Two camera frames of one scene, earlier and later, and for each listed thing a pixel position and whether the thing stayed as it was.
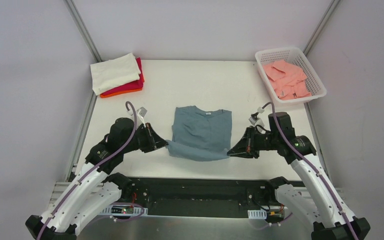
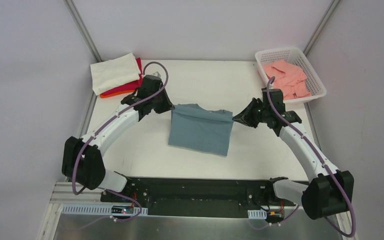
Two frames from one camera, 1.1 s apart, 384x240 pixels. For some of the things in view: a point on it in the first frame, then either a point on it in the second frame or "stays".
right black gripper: [251, 141] → [251, 113]
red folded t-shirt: [135, 85] stays
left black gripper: [148, 138] → [160, 103]
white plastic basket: [288, 76] stays
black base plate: [203, 197] stays
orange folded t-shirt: [120, 92] stays
